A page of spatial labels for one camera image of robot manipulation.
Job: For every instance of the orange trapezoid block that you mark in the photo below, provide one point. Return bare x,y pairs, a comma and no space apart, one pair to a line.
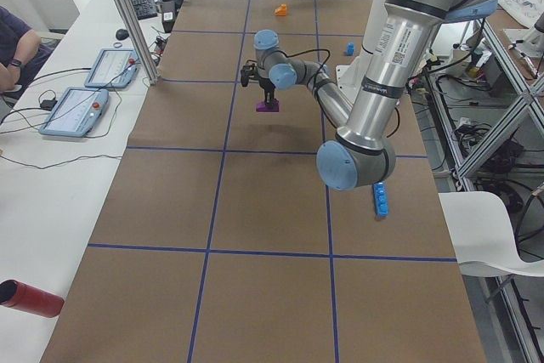
281,10

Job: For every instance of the purple trapezoid block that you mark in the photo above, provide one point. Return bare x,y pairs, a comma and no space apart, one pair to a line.
271,107

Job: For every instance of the long blue brick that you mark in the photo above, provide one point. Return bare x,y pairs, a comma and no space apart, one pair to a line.
381,203

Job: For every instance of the aluminium frame post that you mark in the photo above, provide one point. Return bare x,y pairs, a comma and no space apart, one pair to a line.
127,14

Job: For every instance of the far teach pendant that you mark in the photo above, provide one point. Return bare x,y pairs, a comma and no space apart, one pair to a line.
113,68

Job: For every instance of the near teach pendant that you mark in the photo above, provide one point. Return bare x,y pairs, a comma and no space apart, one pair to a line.
76,112

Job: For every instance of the red cylinder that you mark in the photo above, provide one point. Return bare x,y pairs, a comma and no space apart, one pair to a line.
26,298

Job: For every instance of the black keyboard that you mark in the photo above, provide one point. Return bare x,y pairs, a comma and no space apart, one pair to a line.
144,9

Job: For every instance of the teach pendant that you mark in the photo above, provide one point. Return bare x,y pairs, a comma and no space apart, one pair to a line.
113,68
76,112

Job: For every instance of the seated person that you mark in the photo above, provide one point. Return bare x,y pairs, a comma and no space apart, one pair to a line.
23,54

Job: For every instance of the black computer mouse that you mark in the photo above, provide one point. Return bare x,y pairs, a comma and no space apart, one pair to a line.
122,34

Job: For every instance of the white paper sheet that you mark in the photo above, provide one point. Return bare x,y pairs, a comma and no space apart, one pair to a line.
482,236

